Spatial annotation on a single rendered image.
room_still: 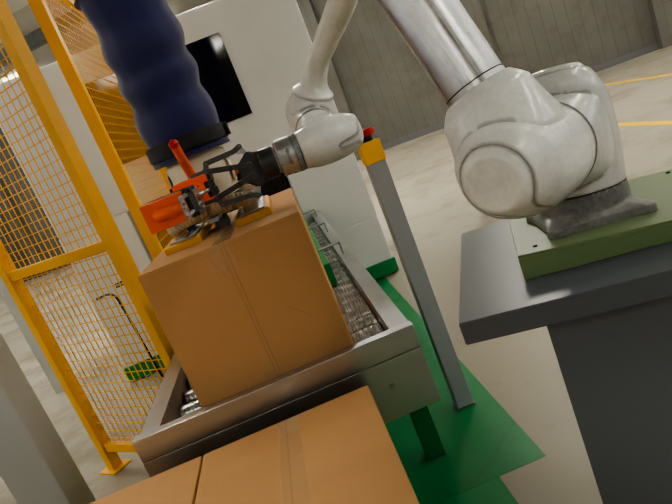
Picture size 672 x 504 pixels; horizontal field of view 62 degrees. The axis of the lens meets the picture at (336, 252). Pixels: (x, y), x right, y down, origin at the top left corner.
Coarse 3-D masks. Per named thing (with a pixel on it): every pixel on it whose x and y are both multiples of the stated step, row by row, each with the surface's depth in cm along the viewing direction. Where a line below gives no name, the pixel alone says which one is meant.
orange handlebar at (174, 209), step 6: (198, 186) 118; (204, 186) 126; (174, 204) 92; (156, 210) 93; (162, 210) 92; (168, 210) 92; (174, 210) 92; (180, 210) 93; (156, 216) 92; (162, 216) 92; (168, 216) 92; (174, 216) 93
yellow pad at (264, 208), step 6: (264, 198) 168; (258, 204) 153; (264, 204) 153; (270, 204) 154; (240, 210) 156; (252, 210) 145; (258, 210) 145; (264, 210) 143; (270, 210) 143; (240, 216) 145; (246, 216) 143; (252, 216) 143; (258, 216) 143; (234, 222) 143; (240, 222) 142; (246, 222) 143
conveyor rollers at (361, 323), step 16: (320, 240) 294; (336, 272) 224; (336, 288) 206; (352, 288) 198; (352, 304) 180; (352, 320) 171; (368, 320) 163; (352, 336) 154; (368, 336) 154; (192, 400) 160
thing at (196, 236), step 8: (200, 224) 161; (208, 224) 163; (192, 232) 149; (200, 232) 147; (176, 240) 146; (184, 240) 144; (192, 240) 142; (200, 240) 142; (168, 248) 142; (176, 248) 142; (184, 248) 142
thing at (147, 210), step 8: (176, 192) 93; (152, 200) 100; (160, 200) 93; (168, 200) 93; (176, 200) 93; (184, 200) 94; (144, 208) 93; (152, 208) 93; (144, 216) 93; (152, 216) 93; (176, 216) 94; (184, 216) 94; (192, 216) 95; (152, 224) 94; (160, 224) 94; (168, 224) 94; (176, 224) 94; (152, 232) 94
